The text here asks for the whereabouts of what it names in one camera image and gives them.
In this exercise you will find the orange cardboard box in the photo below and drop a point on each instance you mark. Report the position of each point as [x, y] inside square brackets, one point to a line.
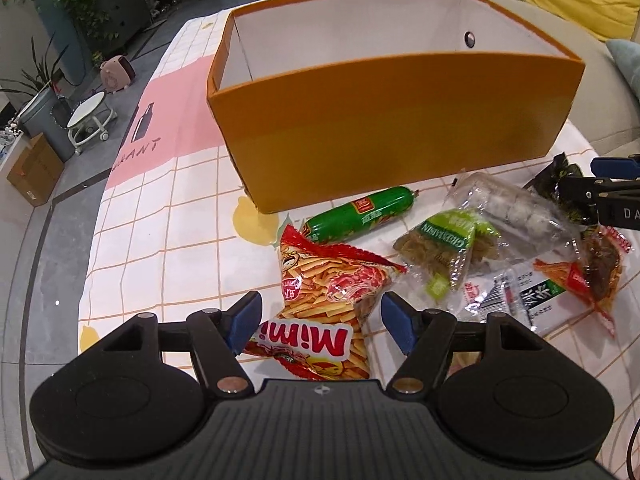
[390, 130]

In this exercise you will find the pink heater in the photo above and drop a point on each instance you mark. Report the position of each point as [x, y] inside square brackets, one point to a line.
[117, 74]

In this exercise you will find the red shrimp stick packet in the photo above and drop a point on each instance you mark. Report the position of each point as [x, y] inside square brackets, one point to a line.
[330, 280]
[310, 347]

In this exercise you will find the checked lemon print tablecloth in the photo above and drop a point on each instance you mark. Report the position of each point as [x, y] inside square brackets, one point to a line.
[170, 220]

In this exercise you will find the white round stool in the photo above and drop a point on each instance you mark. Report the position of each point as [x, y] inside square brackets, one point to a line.
[90, 112]

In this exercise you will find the red-brown snack packet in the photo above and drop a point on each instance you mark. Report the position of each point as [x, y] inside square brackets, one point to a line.
[602, 265]

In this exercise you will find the grey trash bin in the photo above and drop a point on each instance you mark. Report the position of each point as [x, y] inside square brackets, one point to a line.
[42, 120]

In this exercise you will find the green raisin packet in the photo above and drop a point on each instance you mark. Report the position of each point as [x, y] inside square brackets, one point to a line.
[440, 245]

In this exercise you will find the brown cardboard carton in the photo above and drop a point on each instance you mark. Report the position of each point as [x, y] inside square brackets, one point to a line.
[32, 170]

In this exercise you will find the clear packet of white balls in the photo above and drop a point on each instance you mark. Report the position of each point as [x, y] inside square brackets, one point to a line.
[510, 210]

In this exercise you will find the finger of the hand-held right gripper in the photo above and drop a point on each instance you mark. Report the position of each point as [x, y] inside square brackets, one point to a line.
[615, 168]
[575, 187]

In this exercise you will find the blue-grey cushion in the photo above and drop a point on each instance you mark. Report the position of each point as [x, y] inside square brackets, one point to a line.
[627, 72]

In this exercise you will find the dark green snack packet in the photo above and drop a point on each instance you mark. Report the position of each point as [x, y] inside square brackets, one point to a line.
[547, 177]

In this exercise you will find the white spicy stick packet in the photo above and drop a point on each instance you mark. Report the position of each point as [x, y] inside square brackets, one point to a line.
[537, 305]

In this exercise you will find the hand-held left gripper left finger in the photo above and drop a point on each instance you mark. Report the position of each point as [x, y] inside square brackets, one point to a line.
[245, 321]

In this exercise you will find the beige sofa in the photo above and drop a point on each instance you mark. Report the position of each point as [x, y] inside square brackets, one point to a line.
[555, 45]

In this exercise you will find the green sausage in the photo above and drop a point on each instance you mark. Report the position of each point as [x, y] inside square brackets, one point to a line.
[360, 212]

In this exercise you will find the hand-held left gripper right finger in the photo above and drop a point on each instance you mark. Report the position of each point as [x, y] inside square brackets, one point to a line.
[400, 324]

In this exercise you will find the spiky potted plant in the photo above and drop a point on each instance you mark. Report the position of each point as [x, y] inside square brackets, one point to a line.
[40, 72]

